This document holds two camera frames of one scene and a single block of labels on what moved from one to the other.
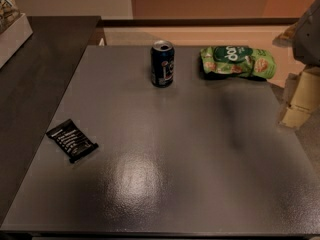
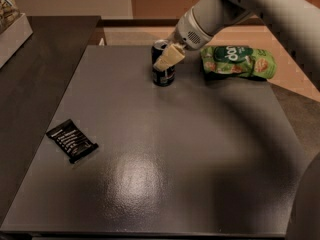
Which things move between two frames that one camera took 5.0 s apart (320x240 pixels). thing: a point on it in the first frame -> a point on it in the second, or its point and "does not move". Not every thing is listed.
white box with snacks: (15, 28) does not move
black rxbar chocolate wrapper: (72, 141) does not move
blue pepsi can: (162, 57) does not move
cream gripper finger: (305, 98) -> (170, 56)
